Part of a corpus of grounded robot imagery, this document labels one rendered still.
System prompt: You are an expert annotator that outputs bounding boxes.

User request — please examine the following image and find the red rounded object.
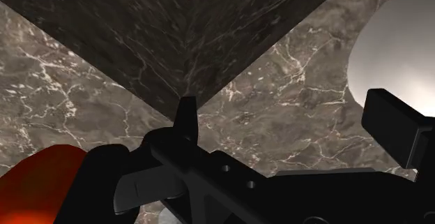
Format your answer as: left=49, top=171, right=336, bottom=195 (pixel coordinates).
left=0, top=144, right=90, bottom=224

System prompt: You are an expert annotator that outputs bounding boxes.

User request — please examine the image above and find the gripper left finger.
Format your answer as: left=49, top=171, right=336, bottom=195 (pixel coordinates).
left=113, top=96, right=273, bottom=224

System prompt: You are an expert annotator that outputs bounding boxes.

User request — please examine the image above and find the black rounded object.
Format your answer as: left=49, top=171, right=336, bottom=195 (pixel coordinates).
left=53, top=143, right=141, bottom=224

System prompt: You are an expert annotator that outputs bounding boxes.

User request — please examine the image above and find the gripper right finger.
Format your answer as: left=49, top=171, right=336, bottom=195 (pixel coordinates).
left=360, top=87, right=435, bottom=184

